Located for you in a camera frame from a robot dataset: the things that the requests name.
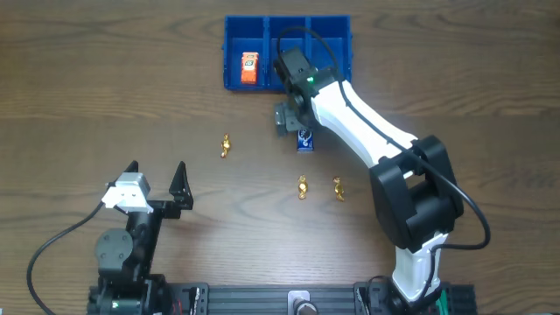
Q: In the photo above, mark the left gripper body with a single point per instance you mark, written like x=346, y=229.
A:
x=168, y=209

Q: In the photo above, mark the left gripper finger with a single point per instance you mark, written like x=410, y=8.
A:
x=132, y=167
x=181, y=188

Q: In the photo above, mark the gold candy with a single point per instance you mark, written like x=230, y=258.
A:
x=225, y=146
x=338, y=189
x=302, y=187

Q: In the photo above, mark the blue candy pack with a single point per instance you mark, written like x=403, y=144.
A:
x=305, y=142

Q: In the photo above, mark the orange candy box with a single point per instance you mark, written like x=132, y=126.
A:
x=249, y=67

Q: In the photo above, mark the blue tray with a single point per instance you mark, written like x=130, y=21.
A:
x=245, y=35

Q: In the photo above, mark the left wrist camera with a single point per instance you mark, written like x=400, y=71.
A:
x=129, y=192

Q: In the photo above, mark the mounting rail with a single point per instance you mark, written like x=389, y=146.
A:
x=254, y=299

